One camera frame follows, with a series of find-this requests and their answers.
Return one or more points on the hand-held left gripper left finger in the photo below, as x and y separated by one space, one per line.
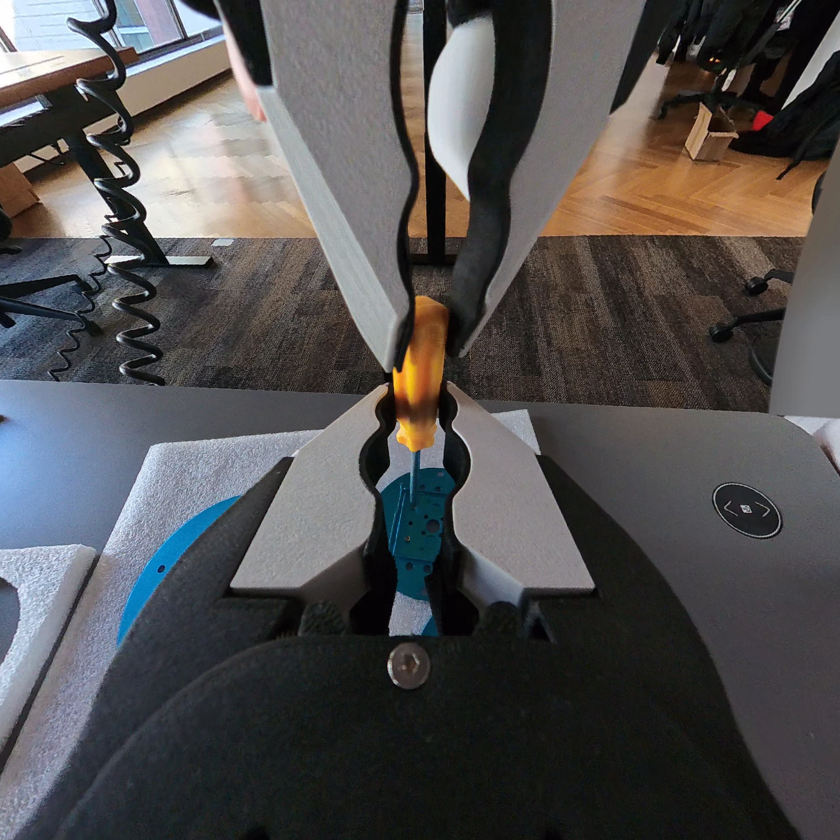
308 525

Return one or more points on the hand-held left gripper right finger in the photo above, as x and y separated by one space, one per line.
518 525

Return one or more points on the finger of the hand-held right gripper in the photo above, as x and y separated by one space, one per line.
341 164
558 98

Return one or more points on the blue square perforated bracket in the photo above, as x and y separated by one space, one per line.
413 525

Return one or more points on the grey desk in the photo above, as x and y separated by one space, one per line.
623 459

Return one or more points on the round black desk control button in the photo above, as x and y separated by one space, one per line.
746 510

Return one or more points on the person's right hand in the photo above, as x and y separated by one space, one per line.
245 82

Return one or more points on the white foam sheet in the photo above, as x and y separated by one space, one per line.
184 472

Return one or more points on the blue round plate small holes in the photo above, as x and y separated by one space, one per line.
430 628

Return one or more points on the blue round plate rectangular slot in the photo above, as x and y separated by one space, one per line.
170 564

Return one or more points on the small open cardboard box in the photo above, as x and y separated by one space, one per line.
712 134

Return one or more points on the pile of black backpacks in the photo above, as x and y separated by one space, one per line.
787 98

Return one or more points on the white foam block round hole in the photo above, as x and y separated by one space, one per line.
46 564

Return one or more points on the black office chair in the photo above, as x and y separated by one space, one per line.
754 315

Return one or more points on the brown cardboard box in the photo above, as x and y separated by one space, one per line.
16 193

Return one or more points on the black chair base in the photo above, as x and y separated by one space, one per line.
39 302

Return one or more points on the wooden table black frame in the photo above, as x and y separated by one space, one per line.
52 72

